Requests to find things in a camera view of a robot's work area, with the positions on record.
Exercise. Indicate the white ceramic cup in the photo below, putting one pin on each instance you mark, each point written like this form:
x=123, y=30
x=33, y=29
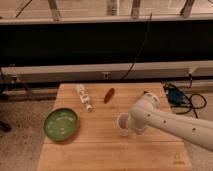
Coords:
x=123, y=124

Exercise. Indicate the green ceramic bowl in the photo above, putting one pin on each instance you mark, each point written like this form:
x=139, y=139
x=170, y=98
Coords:
x=61, y=124

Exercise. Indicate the brown oblong object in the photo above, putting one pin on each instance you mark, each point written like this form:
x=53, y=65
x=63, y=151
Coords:
x=109, y=95

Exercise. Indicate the blue power adapter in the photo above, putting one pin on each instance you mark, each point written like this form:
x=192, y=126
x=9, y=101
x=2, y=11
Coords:
x=175, y=96

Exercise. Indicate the pale translucent gripper body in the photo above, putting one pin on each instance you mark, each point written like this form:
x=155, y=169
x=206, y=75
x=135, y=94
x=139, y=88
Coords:
x=139, y=131

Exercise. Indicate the wooden board table top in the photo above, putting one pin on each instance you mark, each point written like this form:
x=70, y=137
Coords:
x=98, y=146

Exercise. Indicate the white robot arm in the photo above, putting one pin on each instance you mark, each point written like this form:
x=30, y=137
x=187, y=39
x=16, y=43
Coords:
x=146, y=110

